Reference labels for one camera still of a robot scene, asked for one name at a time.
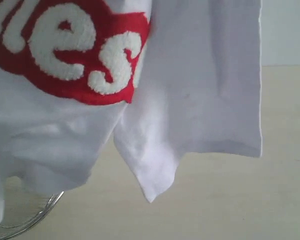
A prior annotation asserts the white t-shirt with red logo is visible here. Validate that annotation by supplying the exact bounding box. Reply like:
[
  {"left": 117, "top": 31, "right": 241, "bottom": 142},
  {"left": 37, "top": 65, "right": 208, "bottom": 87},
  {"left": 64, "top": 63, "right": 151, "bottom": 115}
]
[{"left": 0, "top": 0, "right": 262, "bottom": 223}]

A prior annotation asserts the round wire mesh basket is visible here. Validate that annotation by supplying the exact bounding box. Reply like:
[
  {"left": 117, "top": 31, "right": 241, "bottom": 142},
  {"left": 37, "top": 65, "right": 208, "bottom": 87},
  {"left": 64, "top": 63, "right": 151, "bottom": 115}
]
[{"left": 0, "top": 189, "right": 64, "bottom": 240}]

